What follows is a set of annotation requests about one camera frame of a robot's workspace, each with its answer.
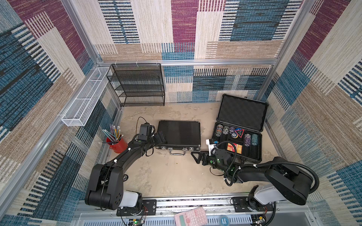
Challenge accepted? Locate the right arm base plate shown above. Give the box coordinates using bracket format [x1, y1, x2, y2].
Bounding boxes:
[230, 196, 274, 213]

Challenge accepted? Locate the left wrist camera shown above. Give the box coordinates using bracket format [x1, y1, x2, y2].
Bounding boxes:
[137, 122, 154, 141]

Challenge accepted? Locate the blue tape roll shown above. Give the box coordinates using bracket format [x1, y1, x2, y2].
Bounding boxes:
[219, 215, 230, 226]

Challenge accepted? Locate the white wire mesh basket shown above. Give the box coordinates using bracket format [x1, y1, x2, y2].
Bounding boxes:
[61, 67, 109, 127]

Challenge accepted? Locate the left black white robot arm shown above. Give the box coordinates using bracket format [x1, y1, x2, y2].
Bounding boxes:
[84, 132, 166, 210]

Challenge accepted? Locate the triangular dealer button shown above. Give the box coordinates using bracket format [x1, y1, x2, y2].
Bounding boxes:
[235, 128, 245, 138]

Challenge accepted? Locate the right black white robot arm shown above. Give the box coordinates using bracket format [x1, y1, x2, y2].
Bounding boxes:
[191, 144, 320, 211]

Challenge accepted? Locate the bundle of coloured pencils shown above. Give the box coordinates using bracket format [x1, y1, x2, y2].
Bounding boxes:
[100, 124, 122, 145]

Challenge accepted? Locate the red pencil cup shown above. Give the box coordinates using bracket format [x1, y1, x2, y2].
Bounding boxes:
[106, 137, 128, 153]

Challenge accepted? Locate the black mesh shelf rack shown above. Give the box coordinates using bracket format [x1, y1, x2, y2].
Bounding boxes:
[107, 64, 166, 107]

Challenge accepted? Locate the grey poker set case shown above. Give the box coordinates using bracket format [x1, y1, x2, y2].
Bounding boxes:
[212, 94, 269, 163]

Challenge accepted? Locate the pink calculator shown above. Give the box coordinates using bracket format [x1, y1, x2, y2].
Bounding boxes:
[174, 207, 208, 226]

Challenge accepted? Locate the black poker set case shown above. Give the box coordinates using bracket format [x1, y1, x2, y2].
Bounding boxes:
[156, 120, 201, 156]

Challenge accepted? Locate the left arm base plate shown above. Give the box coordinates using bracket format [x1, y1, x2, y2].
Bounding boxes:
[117, 199, 157, 217]

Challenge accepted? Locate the red playing card box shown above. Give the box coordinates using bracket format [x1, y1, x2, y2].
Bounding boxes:
[227, 143, 243, 154]

